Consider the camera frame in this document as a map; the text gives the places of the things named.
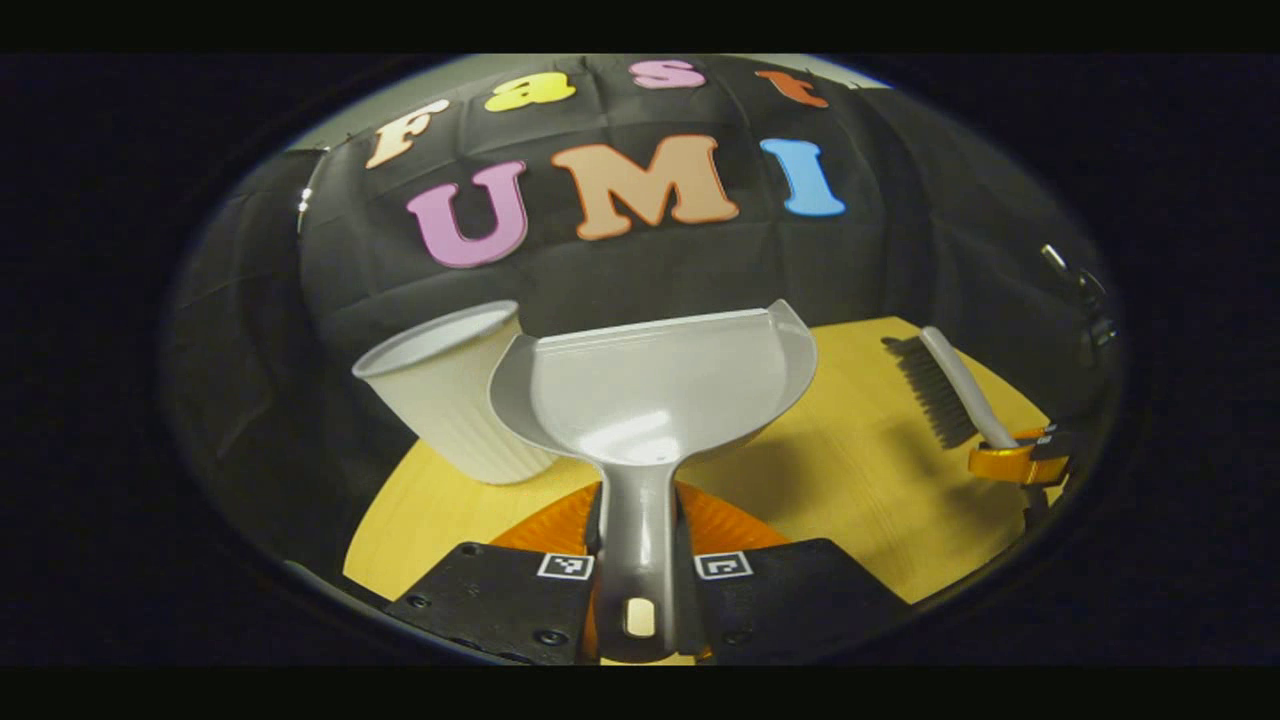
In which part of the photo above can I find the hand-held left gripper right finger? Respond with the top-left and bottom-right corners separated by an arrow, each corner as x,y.
672,482 -> 913,663

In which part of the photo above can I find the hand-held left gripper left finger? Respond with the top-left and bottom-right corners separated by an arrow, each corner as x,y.
385,480 -> 604,667

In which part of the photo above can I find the small grey broom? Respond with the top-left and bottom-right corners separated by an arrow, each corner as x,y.
882,326 -> 1021,451

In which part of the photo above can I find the white ribbed garbage bin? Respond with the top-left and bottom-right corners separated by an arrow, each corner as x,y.
352,300 -> 557,487

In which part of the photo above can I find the grey plastic dustpan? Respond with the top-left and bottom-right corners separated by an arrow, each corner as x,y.
488,298 -> 819,663

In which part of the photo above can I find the metal backdrop stand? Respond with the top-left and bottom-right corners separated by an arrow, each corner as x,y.
1038,243 -> 1119,351

